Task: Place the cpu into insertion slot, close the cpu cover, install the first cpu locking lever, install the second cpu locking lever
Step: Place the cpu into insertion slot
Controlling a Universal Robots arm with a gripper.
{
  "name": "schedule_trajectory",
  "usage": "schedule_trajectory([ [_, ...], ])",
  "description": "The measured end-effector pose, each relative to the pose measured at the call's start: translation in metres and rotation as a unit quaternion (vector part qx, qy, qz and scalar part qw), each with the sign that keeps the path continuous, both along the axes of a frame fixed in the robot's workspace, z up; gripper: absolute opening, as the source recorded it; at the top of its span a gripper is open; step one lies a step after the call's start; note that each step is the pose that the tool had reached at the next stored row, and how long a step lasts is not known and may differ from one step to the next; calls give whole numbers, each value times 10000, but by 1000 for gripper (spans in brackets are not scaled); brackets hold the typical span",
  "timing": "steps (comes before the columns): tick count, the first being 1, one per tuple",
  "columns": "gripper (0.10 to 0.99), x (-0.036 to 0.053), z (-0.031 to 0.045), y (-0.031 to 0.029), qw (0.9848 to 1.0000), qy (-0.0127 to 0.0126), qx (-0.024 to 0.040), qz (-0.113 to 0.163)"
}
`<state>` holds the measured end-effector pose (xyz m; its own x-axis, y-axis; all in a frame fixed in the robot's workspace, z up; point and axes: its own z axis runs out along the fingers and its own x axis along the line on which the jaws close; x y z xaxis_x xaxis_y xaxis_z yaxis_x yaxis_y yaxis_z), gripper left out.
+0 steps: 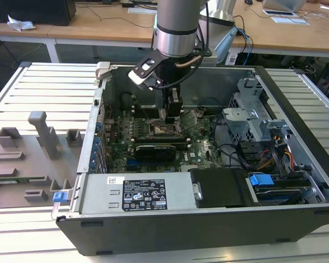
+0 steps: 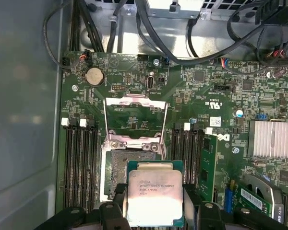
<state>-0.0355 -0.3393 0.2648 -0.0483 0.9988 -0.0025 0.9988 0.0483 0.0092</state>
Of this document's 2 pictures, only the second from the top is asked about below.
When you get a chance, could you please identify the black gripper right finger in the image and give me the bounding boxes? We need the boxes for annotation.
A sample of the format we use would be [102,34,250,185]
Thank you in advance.
[182,183,288,230]

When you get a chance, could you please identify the internal USB port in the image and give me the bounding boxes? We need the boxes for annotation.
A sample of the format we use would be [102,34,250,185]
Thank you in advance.
[146,75,156,91]

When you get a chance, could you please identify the black cable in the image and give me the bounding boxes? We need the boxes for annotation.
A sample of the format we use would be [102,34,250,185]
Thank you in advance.
[71,0,105,53]
[227,0,288,65]
[107,0,127,53]
[42,0,74,70]
[186,18,200,58]
[134,0,288,67]

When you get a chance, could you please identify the metal wire locking lever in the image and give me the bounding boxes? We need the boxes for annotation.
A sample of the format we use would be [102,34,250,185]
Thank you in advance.
[160,102,170,147]

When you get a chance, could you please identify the silver-topped CPU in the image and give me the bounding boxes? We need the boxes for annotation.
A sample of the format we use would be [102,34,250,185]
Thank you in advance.
[126,160,184,227]

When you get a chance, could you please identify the blue expansion slot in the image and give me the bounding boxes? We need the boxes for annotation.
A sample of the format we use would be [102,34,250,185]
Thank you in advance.
[224,184,236,214]

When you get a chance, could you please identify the green motherboard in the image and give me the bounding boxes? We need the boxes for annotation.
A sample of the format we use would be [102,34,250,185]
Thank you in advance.
[55,51,288,230]

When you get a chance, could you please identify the black open PC case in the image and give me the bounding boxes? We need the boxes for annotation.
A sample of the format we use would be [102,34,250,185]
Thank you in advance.
[0,0,288,230]

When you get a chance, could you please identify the CPU socket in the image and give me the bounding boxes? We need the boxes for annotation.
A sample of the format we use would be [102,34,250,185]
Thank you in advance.
[99,133,170,209]

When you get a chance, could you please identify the silver finned heatsink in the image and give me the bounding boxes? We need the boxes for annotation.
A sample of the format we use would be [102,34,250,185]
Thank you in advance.
[248,121,288,159]

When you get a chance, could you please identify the round coin battery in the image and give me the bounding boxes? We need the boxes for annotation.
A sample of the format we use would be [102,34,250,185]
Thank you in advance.
[86,67,104,86]

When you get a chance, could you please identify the silver metal drive cage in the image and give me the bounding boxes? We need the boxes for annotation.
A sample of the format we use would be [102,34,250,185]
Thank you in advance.
[146,0,272,19]

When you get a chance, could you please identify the black graphics card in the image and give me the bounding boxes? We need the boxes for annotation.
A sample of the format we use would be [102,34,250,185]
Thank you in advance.
[237,173,288,230]

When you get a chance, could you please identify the green RAM stick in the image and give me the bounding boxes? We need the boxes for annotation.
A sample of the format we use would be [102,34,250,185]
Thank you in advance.
[198,135,218,201]

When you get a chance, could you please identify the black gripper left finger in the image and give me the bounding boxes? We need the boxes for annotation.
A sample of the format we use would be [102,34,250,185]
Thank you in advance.
[36,183,131,230]

